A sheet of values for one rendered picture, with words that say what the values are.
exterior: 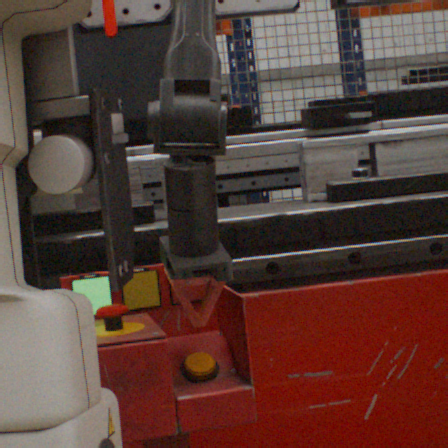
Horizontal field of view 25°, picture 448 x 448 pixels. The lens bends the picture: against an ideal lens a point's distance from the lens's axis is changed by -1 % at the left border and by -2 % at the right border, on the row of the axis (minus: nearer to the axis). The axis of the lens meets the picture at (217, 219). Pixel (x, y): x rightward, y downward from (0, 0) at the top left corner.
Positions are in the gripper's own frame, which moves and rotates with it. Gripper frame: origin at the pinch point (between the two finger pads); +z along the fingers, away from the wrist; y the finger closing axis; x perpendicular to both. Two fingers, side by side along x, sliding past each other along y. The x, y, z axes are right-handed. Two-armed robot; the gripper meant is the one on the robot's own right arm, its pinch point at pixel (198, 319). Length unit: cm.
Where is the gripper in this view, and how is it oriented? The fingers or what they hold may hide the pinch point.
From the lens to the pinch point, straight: 120.0
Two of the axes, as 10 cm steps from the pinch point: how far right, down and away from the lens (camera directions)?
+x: -9.7, 1.3, -2.0
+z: 0.5, 9.4, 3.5
